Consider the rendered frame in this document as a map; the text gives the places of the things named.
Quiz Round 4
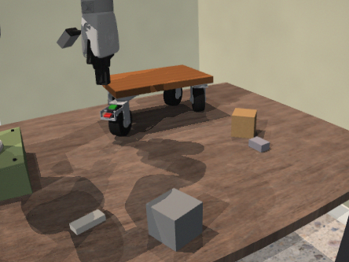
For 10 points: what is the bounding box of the tan cardboard box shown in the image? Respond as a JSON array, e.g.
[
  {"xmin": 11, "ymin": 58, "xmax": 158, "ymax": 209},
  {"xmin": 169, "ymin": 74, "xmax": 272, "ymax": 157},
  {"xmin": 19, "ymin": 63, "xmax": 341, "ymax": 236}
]
[{"xmin": 231, "ymin": 108, "xmax": 257, "ymax": 138}]

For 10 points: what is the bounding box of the brown wooden dolly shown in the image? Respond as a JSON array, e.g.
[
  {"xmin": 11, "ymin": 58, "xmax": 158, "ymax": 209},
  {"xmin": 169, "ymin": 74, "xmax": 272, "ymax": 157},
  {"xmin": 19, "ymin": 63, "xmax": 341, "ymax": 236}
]
[{"xmin": 100, "ymin": 65, "xmax": 213, "ymax": 136}]

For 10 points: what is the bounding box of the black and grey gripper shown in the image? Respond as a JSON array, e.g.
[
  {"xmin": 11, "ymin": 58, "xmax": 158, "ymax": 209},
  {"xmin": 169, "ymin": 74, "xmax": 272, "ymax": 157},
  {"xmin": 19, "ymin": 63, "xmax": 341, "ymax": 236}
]
[{"xmin": 81, "ymin": 11, "xmax": 119, "ymax": 85}]

